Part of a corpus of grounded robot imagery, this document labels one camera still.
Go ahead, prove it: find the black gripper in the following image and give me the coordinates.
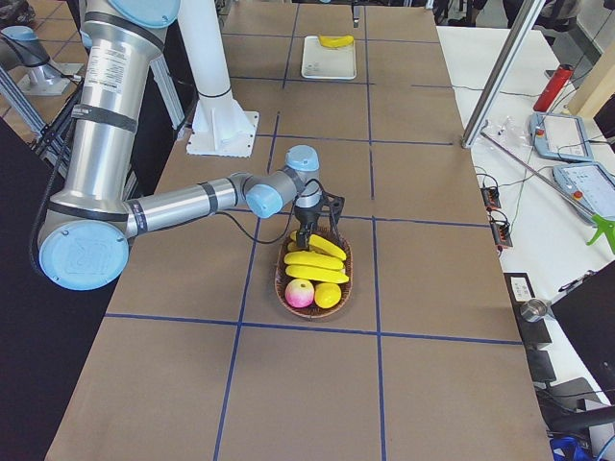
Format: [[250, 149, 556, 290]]
[[294, 204, 323, 249]]

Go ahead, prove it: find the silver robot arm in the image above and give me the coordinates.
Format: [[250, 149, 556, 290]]
[[37, 1, 324, 290]]

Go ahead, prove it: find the brown wicker basket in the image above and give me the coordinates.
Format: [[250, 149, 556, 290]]
[[274, 227, 353, 319]]

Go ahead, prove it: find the small yellow banana bunch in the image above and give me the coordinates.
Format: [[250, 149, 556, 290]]
[[284, 245, 350, 284]]

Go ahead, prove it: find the pink white peach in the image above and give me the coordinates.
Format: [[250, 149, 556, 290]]
[[284, 279, 314, 308]]

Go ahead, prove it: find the yellow lemon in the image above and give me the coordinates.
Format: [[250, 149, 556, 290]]
[[314, 282, 342, 309]]

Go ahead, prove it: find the cream bear tray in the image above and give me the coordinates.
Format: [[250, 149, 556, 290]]
[[301, 36, 357, 80]]

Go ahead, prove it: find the metal cup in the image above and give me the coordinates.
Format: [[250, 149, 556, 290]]
[[519, 298, 551, 323]]

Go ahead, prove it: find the teach pendant far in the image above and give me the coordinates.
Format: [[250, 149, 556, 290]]
[[529, 112, 594, 163]]

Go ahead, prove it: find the teach pendant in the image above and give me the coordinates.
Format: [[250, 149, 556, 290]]
[[529, 112, 594, 163], [553, 162, 614, 223]]

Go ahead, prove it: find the thin metal rod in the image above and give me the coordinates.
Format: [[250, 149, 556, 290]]
[[480, 132, 556, 189]]

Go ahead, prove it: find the teach pendant near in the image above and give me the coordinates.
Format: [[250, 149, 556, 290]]
[[553, 162, 614, 223]]

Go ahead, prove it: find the red bottle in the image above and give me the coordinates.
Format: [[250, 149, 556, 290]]
[[532, 63, 575, 112]]

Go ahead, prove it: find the green spray nozzle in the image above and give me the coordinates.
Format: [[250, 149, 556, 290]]
[[586, 214, 615, 254]]

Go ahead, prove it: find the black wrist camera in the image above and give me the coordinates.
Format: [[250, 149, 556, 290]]
[[325, 193, 345, 228]]

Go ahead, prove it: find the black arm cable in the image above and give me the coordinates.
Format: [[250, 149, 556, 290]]
[[218, 178, 337, 245]]

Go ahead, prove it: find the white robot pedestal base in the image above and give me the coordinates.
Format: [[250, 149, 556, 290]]
[[178, 0, 259, 158]]

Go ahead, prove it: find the aluminium frame post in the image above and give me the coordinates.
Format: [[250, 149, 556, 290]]
[[461, 0, 545, 149]]

